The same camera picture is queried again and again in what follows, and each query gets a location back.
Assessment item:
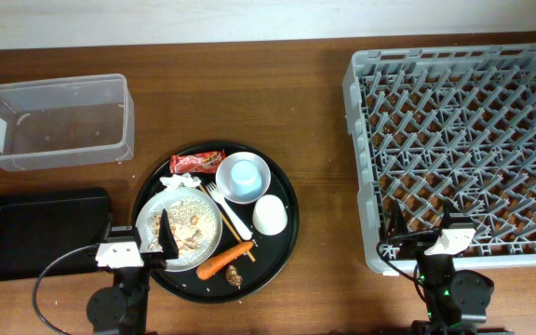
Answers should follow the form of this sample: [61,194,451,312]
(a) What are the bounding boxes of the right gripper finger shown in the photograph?
[386,200,409,239]
[442,198,471,223]

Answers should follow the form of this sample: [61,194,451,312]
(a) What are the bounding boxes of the rice and food scraps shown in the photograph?
[149,196,217,257]

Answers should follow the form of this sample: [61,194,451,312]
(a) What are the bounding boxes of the wooden chopstick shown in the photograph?
[198,184,256,262]

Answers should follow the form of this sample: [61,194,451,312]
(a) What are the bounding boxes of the white cup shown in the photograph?
[252,194,288,235]

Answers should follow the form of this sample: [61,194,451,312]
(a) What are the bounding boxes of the grey dishwasher rack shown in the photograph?
[342,44,536,275]

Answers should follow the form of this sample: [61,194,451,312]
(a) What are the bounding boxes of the clear plastic bin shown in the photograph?
[0,74,135,171]

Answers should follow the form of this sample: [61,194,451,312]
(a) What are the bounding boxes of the brown food scrap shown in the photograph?
[225,264,243,287]

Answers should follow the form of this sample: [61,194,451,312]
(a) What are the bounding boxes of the white plate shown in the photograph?
[135,188,222,272]

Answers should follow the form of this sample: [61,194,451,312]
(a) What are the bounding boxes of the round black serving tray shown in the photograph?
[132,141,300,303]

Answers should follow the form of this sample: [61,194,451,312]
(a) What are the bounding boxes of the white bowl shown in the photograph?
[215,152,271,205]

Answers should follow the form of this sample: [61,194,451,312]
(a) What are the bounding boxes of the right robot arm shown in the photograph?
[382,200,494,334]

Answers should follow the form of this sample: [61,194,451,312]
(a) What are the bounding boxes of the light blue cup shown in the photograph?
[230,160,262,197]

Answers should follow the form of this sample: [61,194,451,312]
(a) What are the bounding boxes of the red snack wrapper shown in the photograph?
[169,151,226,174]

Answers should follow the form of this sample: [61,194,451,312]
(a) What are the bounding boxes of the black rectangular tray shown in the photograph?
[0,188,112,281]

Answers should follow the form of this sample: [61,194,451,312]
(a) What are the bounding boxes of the white plastic fork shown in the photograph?
[206,182,252,241]

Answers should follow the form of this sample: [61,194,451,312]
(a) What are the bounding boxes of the white tissue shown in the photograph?
[159,173,201,191]

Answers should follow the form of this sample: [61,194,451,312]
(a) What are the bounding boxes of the orange carrot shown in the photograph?
[196,241,254,280]

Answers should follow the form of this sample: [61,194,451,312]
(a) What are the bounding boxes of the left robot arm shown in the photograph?
[87,211,179,335]

